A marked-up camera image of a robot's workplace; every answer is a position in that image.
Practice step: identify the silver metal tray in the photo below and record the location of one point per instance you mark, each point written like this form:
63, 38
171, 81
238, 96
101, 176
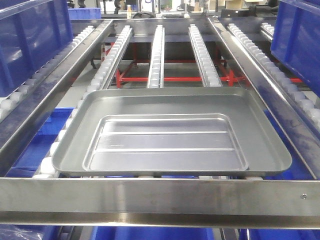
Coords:
215, 131

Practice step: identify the middle white roller track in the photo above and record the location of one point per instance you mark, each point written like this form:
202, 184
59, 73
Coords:
157, 60

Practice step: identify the right white roller track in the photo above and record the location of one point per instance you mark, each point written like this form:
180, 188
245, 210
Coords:
206, 67

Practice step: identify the blue bin lower left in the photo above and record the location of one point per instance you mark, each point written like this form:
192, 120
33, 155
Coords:
29, 161

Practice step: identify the blue bin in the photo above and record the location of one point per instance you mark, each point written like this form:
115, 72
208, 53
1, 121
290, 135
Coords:
29, 161
32, 32
150, 233
296, 40

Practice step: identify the blue bin bottom centre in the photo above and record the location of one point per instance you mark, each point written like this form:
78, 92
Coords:
150, 233

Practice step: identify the blue bin upper left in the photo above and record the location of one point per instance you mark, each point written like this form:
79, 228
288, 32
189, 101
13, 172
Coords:
32, 32

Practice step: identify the blue bin upper right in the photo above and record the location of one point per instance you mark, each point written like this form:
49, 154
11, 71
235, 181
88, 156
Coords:
296, 40

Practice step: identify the steel front rack rail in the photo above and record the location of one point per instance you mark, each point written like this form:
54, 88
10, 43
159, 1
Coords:
222, 203

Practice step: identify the red metal cart frame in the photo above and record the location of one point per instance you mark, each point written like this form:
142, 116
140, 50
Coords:
179, 66

